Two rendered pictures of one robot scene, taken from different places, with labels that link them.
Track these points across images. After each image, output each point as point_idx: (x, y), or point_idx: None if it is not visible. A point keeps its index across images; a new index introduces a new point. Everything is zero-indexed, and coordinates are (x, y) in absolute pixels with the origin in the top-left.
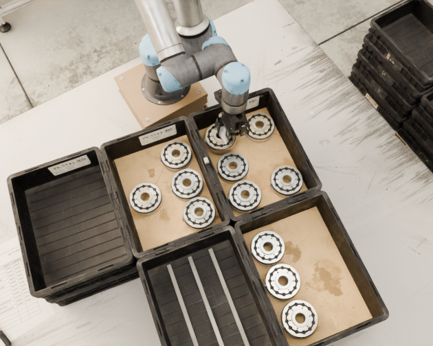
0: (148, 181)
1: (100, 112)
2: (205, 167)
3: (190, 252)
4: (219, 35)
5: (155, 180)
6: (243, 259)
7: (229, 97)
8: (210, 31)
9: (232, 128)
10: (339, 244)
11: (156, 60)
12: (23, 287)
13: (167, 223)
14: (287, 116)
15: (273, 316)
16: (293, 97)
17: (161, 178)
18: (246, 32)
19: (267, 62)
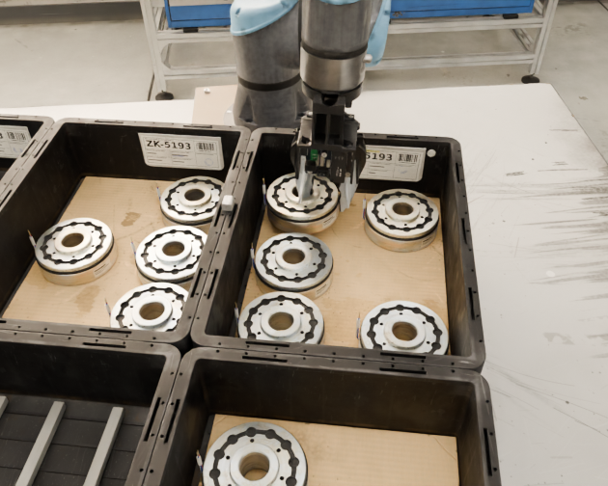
0: (112, 229)
1: None
2: (216, 216)
3: (68, 393)
4: (423, 108)
5: (125, 233)
6: (144, 444)
7: (308, 13)
8: (376, 10)
9: (311, 141)
10: None
11: (248, 19)
12: None
13: (79, 314)
14: (490, 260)
15: None
16: (519, 234)
17: (141, 233)
18: (475, 118)
19: (493, 167)
